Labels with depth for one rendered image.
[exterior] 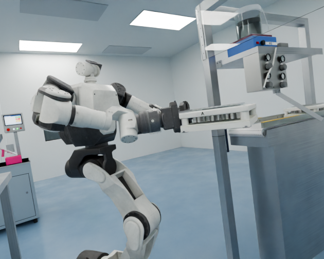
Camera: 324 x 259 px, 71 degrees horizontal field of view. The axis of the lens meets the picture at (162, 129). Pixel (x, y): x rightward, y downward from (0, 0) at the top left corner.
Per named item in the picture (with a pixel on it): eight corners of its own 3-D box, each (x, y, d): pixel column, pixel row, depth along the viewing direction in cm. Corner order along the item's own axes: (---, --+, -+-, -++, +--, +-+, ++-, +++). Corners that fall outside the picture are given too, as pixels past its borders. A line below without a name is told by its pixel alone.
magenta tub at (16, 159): (6, 165, 260) (4, 158, 260) (6, 164, 270) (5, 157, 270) (22, 162, 269) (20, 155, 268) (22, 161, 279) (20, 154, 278)
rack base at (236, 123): (257, 119, 94) (257, 114, 93) (250, 126, 72) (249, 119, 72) (201, 125, 105) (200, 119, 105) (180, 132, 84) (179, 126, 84)
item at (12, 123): (10, 162, 291) (1, 114, 287) (10, 161, 299) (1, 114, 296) (30, 158, 303) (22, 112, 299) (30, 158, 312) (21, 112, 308)
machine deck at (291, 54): (258, 53, 118) (257, 45, 117) (210, 71, 151) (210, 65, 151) (323, 54, 146) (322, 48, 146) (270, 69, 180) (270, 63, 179)
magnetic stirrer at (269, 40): (256, 48, 121) (254, 31, 121) (227, 59, 140) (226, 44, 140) (280, 48, 131) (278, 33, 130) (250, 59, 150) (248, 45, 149)
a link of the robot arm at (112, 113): (137, 110, 89) (104, 102, 81) (140, 129, 85) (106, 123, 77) (129, 118, 93) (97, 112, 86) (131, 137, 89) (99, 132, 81)
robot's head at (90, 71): (77, 80, 112) (74, 62, 112) (91, 82, 121) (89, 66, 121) (87, 78, 109) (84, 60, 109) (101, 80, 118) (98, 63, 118)
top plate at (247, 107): (256, 107, 93) (256, 103, 93) (248, 111, 72) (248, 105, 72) (200, 114, 105) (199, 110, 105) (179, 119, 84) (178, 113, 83)
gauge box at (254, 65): (262, 89, 119) (258, 51, 117) (246, 92, 128) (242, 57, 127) (288, 87, 129) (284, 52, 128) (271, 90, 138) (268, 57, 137)
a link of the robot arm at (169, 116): (173, 102, 93) (144, 106, 92) (177, 99, 83) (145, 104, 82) (178, 131, 93) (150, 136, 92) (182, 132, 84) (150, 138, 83)
